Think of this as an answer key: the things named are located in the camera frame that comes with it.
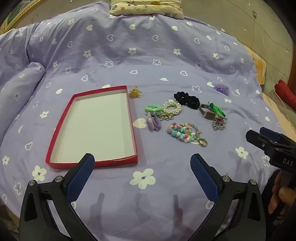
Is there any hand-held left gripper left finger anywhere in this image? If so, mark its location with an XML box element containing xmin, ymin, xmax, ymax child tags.
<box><xmin>20</xmin><ymin>153</ymin><xmax>95</xmax><ymax>241</ymax></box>

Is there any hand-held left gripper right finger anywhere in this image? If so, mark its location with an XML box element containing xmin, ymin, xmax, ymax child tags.
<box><xmin>190</xmin><ymin>153</ymin><xmax>266</xmax><ymax>241</ymax></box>

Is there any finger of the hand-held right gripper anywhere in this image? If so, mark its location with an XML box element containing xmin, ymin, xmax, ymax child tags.
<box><xmin>259</xmin><ymin>127</ymin><xmax>284</xmax><ymax>142</ymax></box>
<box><xmin>245</xmin><ymin>130</ymin><xmax>279</xmax><ymax>153</ymax></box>

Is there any green braided hair clip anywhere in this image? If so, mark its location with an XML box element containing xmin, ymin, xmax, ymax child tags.
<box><xmin>207</xmin><ymin>102</ymin><xmax>228</xmax><ymax>121</ymax></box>

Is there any red shallow cardboard box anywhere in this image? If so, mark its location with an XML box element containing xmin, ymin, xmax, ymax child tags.
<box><xmin>45</xmin><ymin>85</ymin><xmax>138</xmax><ymax>169</ymax></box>

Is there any chunky pastel bead bracelet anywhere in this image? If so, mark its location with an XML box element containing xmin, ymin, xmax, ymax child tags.
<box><xmin>167</xmin><ymin>123</ymin><xmax>191</xmax><ymax>144</ymax></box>

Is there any gold wristwatch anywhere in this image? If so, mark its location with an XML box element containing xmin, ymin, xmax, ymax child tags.
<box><xmin>199</xmin><ymin>104</ymin><xmax>216</xmax><ymax>120</ymax></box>

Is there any purple bow hair clip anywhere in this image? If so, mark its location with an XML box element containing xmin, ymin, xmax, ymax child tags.
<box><xmin>147</xmin><ymin>113</ymin><xmax>161</xmax><ymax>131</ymax></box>

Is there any black scrunchie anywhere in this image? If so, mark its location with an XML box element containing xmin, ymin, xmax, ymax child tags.
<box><xmin>174</xmin><ymin>91</ymin><xmax>200</xmax><ymax>109</ymax></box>

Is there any yellow hair claw clip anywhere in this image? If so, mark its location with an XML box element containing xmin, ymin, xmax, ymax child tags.
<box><xmin>129</xmin><ymin>86</ymin><xmax>142</xmax><ymax>98</ymax></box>

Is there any person's right hand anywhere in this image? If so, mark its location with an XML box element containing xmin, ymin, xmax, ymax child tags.
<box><xmin>268</xmin><ymin>170</ymin><xmax>290</xmax><ymax>215</ymax></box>

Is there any red fabric bundle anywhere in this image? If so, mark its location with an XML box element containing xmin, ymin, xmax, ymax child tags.
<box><xmin>275</xmin><ymin>80</ymin><xmax>296</xmax><ymax>111</ymax></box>

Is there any purple flower scrunchie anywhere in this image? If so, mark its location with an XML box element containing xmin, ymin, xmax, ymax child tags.
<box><xmin>214</xmin><ymin>83</ymin><xmax>231</xmax><ymax>96</ymax></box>

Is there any yellow patterned mat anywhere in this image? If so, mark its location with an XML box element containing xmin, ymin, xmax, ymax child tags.
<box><xmin>248</xmin><ymin>49</ymin><xmax>267</xmax><ymax>84</ymax></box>

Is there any cream printed pillow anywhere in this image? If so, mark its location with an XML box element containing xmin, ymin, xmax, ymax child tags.
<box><xmin>109</xmin><ymin>0</ymin><xmax>185</xmax><ymax>19</ymax></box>

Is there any gold framed picture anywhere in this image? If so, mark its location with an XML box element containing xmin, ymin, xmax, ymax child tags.
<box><xmin>0</xmin><ymin>0</ymin><xmax>40</xmax><ymax>34</ymax></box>

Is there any white cable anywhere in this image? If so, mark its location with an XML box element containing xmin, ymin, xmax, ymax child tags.
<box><xmin>273</xmin><ymin>83</ymin><xmax>292</xmax><ymax>117</ymax></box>

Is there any clear colourful bead bracelet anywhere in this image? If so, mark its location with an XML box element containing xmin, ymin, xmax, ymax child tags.
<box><xmin>183</xmin><ymin>123</ymin><xmax>204</xmax><ymax>144</ymax></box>

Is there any pearl bracelet with silver bow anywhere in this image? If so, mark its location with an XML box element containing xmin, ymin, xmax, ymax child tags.
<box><xmin>158</xmin><ymin>100</ymin><xmax>183</xmax><ymax>121</ymax></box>

